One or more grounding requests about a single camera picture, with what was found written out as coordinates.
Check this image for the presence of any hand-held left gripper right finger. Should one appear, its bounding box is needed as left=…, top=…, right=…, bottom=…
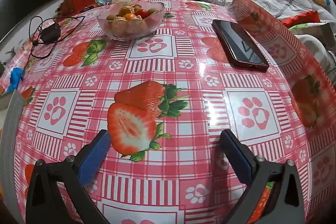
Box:
left=219, top=129, right=307, bottom=224

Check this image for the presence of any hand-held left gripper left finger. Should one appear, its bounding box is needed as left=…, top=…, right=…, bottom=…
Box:
left=25, top=129, right=112, bottom=224

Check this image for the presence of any grey rectangular tray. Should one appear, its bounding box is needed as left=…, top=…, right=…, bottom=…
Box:
left=0, top=90, right=27, bottom=214

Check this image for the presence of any clear glass bowl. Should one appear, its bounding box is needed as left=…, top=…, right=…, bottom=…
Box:
left=97, top=1, right=165, bottom=41

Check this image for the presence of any strawberry print tablecloth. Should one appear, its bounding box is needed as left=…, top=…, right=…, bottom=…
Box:
left=0, top=0, right=336, bottom=224

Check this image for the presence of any crumpled blue glove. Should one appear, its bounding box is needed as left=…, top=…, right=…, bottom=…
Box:
left=10, top=68, right=24, bottom=92

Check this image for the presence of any black smartphone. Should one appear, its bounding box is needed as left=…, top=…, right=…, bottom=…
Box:
left=212, top=19, right=270, bottom=72

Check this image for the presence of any black power adapter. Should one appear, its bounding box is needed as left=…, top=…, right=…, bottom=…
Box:
left=41, top=24, right=61, bottom=44

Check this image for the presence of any red and green cushion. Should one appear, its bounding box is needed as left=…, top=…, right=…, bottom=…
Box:
left=282, top=10, right=322, bottom=29

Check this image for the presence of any grey striped sofa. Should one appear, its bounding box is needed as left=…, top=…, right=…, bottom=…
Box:
left=236, top=0, right=336, bottom=30

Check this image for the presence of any black cable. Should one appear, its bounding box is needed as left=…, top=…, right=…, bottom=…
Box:
left=29, top=15, right=86, bottom=59

